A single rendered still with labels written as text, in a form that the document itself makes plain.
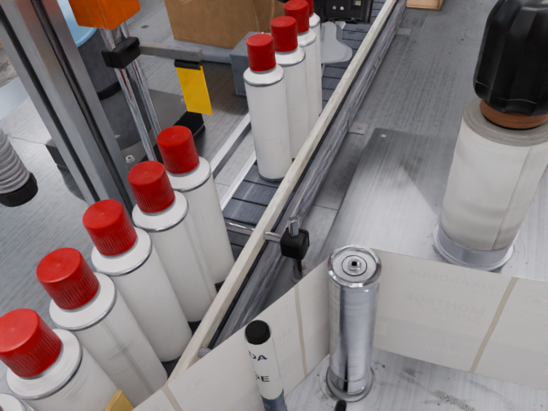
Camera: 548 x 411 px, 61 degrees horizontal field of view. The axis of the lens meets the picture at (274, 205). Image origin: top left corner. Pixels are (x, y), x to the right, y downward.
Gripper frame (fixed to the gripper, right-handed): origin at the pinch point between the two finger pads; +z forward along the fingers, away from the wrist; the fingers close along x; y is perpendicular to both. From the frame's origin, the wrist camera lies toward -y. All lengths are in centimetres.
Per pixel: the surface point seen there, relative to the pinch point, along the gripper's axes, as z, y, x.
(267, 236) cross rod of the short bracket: 19.0, 5.7, -28.0
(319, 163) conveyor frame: 12.7, 5.9, -10.7
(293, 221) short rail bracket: 15.7, 9.2, -30.0
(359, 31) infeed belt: -8.9, 0.2, 26.5
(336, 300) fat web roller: 15, 19, -47
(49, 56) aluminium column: 0.6, -11.8, -43.5
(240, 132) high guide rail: 8.5, -2.9, -20.2
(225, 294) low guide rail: 23.3, 4.8, -36.6
